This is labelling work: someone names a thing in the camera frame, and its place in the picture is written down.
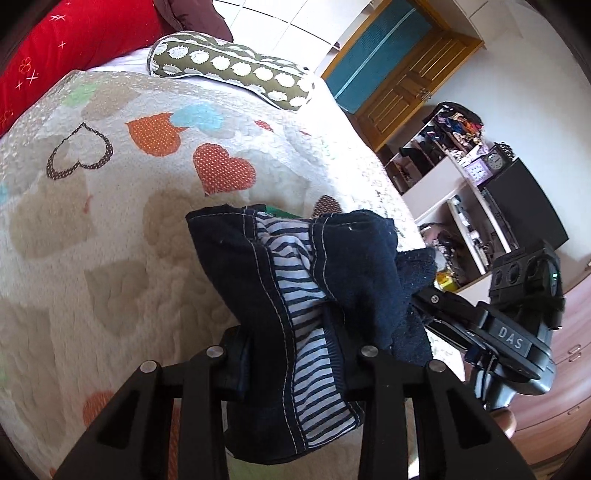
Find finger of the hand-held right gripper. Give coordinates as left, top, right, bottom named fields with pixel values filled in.
left=410, top=286, right=485, bottom=324
left=422, top=318, right=476, bottom=358

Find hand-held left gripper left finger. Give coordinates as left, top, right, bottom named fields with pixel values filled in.
left=53, top=325, right=252, bottom=480

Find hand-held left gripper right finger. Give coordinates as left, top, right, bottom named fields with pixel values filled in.
left=344, top=344, right=536, bottom=480

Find navy pants with striped panel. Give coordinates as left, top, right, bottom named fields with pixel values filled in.
left=185, top=205, right=438, bottom=464

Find person's right hand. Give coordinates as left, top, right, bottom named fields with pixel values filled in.
left=489, top=408, right=517, bottom=438

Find white shelf unit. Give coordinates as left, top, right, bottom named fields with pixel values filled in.
left=381, top=129, right=513, bottom=291

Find black monitor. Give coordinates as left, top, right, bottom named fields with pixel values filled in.
left=482, top=158, right=570, bottom=254

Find purple clock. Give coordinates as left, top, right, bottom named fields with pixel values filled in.
left=465, top=157, right=492, bottom=185

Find black round clock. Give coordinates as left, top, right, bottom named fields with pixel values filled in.
left=487, top=143, right=513, bottom=171

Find pile of clothes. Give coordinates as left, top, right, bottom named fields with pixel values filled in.
left=422, top=102, right=485, bottom=148

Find heart patterned quilt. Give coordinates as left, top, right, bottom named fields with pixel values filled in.
left=0, top=69, right=467, bottom=480

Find wooden door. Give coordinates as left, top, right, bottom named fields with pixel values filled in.
left=358, top=34, right=483, bottom=151

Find teal curtain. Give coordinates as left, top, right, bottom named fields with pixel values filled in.
left=333, top=0, right=435, bottom=114

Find olive patterned bolster pillow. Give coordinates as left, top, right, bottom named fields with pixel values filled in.
left=147, top=31, right=317, bottom=112

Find white wardrobe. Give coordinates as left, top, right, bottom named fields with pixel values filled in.
left=212, top=0, right=384, bottom=79

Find brown blanket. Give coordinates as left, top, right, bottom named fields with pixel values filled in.
left=154, top=0, right=234, bottom=42

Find red bolster pillow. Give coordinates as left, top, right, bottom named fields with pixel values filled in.
left=0, top=0, right=162, bottom=137

